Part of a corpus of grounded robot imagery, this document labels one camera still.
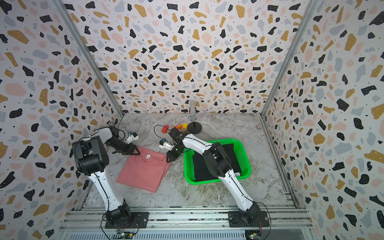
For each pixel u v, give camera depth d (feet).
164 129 3.60
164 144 2.89
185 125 3.72
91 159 1.88
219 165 2.02
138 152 3.12
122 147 2.87
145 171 2.93
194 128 3.68
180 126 3.75
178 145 2.54
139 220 2.40
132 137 3.09
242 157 2.91
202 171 2.92
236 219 2.43
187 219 2.50
